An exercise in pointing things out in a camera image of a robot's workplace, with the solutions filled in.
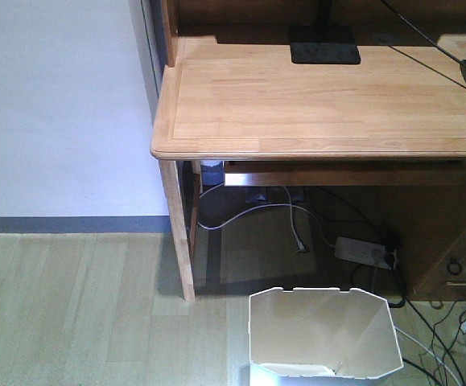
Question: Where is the white plastic trash bin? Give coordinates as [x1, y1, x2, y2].
[249, 287, 404, 385]

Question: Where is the white blue bottle under desk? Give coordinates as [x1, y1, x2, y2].
[200, 160, 224, 186]

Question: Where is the white power strip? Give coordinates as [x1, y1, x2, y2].
[334, 237, 397, 269]

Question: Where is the black monitor stand base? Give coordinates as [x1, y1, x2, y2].
[288, 0, 361, 65]

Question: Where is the wooden desk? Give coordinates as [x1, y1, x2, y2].
[151, 1, 466, 301]

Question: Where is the wooden drawer cabinet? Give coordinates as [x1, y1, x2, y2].
[410, 227, 466, 301]

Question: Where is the white cable under desk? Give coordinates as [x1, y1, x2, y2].
[197, 183, 338, 255]

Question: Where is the black cable on desk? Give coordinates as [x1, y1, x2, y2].
[379, 0, 466, 97]

